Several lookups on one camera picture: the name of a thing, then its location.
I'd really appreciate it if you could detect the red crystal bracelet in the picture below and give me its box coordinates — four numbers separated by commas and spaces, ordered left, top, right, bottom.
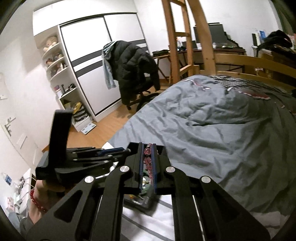
143, 143, 155, 183

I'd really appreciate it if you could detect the green jade bangle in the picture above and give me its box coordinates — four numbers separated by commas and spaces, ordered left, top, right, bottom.
141, 170, 153, 196

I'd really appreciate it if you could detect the left forearm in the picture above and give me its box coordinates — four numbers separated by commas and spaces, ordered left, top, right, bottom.
8, 207, 41, 238

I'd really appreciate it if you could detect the black jewelry box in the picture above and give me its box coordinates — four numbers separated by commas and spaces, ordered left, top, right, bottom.
101, 141, 167, 210

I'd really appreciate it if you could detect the left hand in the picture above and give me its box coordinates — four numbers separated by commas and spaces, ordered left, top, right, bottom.
30, 180, 65, 219

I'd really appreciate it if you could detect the white striped pillow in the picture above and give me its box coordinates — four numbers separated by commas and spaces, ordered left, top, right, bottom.
99, 141, 292, 241

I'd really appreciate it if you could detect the white corner shelf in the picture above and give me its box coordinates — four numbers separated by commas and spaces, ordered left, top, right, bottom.
34, 26, 96, 135

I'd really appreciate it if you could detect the grey duvet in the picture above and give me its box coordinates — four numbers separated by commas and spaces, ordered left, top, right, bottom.
109, 75, 295, 215

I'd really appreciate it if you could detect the black office chair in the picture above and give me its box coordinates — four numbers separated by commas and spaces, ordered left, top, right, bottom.
126, 76, 159, 112

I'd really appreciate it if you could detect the black puffer jacket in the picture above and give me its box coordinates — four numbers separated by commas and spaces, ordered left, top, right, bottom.
109, 41, 161, 105

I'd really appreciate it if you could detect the light blue denim garment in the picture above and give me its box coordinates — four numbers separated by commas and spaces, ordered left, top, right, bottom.
102, 41, 116, 89

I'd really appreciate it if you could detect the white sliding wardrobe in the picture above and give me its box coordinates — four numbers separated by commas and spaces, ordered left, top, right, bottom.
59, 12, 151, 117

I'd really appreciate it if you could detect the dark wooden desk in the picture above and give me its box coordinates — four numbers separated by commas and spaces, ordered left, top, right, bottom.
152, 44, 246, 84

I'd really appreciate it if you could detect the wooden ladder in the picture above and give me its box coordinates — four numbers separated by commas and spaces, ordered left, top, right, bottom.
162, 0, 200, 84

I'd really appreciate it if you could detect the black computer monitor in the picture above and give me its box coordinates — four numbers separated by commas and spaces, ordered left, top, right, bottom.
193, 22, 230, 45

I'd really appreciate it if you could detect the black clothes pile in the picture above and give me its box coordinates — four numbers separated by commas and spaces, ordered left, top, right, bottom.
256, 30, 295, 59

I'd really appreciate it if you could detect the red bead wrist bracelet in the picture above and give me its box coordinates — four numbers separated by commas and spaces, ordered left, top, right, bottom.
29, 188, 49, 214

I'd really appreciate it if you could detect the wooden bed frame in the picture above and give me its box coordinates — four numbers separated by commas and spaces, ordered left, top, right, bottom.
162, 0, 296, 91

